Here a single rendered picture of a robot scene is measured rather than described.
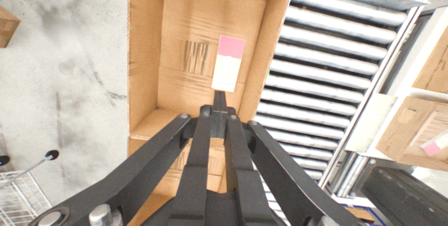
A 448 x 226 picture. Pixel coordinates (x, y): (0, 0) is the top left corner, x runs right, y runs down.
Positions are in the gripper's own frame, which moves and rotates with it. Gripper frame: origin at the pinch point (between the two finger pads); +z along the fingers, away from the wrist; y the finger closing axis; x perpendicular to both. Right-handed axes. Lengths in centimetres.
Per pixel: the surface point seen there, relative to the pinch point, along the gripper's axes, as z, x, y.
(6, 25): 117, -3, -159
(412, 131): 36, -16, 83
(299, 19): 47, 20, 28
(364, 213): 96, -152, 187
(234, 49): 30.9, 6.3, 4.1
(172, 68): 32.7, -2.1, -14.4
